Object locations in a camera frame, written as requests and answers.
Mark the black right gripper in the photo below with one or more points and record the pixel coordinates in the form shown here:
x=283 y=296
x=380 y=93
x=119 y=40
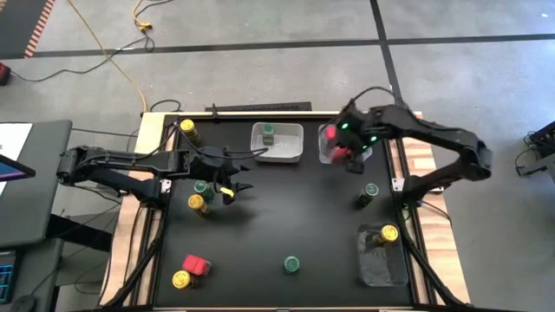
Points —
x=357 y=130

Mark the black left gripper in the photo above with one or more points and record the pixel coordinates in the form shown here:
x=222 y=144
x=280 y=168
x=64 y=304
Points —
x=204 y=164

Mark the red spice tin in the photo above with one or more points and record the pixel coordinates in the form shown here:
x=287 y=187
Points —
x=331 y=132
x=340 y=154
x=195 y=264

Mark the yellow-lid dark spice can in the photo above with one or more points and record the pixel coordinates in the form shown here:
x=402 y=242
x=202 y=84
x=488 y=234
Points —
x=181 y=279
x=196 y=201
x=389 y=232
x=187 y=125

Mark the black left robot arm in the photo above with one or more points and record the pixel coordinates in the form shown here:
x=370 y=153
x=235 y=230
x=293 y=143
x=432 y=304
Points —
x=121 y=160

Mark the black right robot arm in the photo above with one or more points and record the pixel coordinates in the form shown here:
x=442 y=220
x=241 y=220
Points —
x=433 y=130

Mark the clear plastic bin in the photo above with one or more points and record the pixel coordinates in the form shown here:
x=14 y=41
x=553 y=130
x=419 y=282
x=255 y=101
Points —
x=367 y=155

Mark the beige plastic bin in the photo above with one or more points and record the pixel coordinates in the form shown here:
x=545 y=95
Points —
x=286 y=147

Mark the flat black bar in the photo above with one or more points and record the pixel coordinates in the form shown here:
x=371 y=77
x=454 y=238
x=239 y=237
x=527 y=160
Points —
x=260 y=106

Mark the grey translucent plastic bin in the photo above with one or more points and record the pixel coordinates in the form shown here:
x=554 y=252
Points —
x=381 y=273

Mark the grey side desk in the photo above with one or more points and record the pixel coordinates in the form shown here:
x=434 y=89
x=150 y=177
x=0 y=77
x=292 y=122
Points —
x=39 y=195

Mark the tablet with lit screen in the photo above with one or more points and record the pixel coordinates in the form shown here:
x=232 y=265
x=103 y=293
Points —
x=11 y=171

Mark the white paper sheet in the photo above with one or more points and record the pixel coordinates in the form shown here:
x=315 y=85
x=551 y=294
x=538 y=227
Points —
x=13 y=138

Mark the backlit keyboard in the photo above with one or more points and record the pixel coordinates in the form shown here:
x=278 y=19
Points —
x=5 y=281

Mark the red floor device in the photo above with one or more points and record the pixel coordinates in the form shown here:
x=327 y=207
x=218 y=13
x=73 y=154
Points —
x=3 y=73

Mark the black orange-striped floor mat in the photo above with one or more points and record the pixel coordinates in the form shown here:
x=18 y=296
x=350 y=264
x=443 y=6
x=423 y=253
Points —
x=17 y=26

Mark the silver metal bracket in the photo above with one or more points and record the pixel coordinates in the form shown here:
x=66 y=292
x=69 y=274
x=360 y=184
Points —
x=398 y=185

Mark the black clamp post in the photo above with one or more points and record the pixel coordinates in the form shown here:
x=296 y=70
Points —
x=352 y=104
x=213 y=112

